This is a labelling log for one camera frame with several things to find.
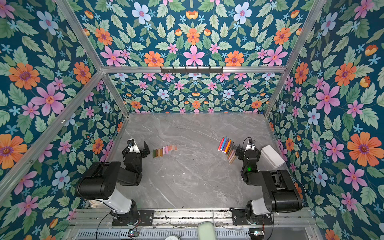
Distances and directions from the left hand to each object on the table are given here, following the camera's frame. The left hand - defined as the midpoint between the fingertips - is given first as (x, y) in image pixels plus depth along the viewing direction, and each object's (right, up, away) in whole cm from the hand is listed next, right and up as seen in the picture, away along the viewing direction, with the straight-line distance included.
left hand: (136, 139), depth 88 cm
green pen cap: (+8, -10, +8) cm, 14 cm away
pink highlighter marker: (+52, -4, +13) cm, 54 cm away
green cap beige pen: (+60, -13, +5) cm, 61 cm away
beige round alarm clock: (-17, -32, -12) cm, 38 cm away
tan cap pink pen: (+60, -9, +8) cm, 61 cm away
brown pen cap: (+10, -9, +7) cm, 15 cm away
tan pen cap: (+13, -9, +8) cm, 17 cm away
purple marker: (+56, -5, +13) cm, 57 cm away
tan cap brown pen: (+58, -10, +8) cm, 59 cm away
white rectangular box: (+83, -10, +3) cm, 84 cm away
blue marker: (+55, -3, +13) cm, 56 cm away
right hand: (+68, -4, +3) cm, 68 cm away
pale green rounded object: (+42, -40, -21) cm, 61 cm away
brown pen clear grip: (+57, -9, +8) cm, 58 cm away
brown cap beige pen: (+59, -12, +7) cm, 61 cm away
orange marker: (+57, -6, +11) cm, 58 cm away
